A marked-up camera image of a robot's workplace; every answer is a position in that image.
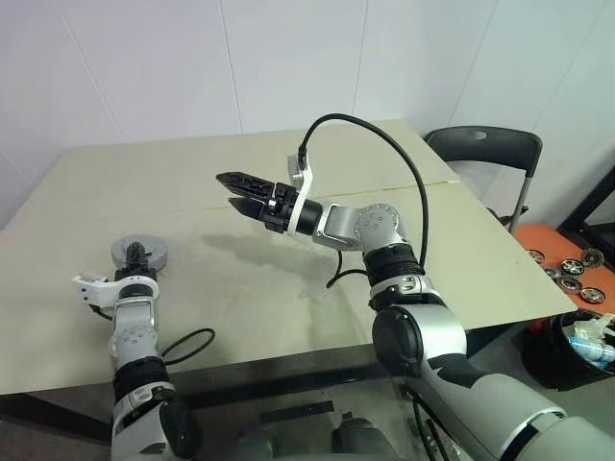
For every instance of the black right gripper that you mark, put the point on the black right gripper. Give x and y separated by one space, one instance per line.
281 206

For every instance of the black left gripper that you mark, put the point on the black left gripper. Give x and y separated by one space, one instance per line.
137 272

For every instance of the grey finned motor lid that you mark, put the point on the grey finned motor lid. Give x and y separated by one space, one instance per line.
156 245

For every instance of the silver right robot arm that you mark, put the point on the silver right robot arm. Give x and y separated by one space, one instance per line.
432 336

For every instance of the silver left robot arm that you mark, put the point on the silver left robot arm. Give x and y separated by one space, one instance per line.
134 331

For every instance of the small silver spoked rotor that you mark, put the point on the small silver spoked rotor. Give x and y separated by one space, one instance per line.
572 267
534 256

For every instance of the small round motor part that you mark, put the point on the small round motor part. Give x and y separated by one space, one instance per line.
592 295
569 283

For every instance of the small finned motor lid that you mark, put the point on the small finned motor lid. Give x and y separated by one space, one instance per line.
592 258

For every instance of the black flat floor plate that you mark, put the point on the black flat floor plate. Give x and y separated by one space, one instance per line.
295 412

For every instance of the dark grey rounded shape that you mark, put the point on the dark grey rounded shape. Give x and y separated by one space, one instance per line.
358 442
257 446

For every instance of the black folding chair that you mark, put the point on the black folding chair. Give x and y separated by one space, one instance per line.
499 146

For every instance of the orange tray with wheels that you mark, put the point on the orange tray with wheels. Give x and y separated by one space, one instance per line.
543 237

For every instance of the black waste bin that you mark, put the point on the black waste bin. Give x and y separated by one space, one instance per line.
548 360

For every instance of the white crumpled plastic wrapper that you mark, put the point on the white crumpled plastic wrapper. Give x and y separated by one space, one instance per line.
588 329

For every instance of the blue plastic bottle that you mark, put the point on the blue plastic bottle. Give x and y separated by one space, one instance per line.
591 349

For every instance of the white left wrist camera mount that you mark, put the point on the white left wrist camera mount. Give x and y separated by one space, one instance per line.
93 288

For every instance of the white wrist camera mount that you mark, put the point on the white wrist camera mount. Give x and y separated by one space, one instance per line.
93 288
302 185

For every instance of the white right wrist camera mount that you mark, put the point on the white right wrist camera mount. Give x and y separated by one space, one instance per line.
302 185

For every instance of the black table frame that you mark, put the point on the black table frame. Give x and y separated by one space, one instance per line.
269 379

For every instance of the black metal rack frame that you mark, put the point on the black metal rack frame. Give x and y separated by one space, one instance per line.
588 201

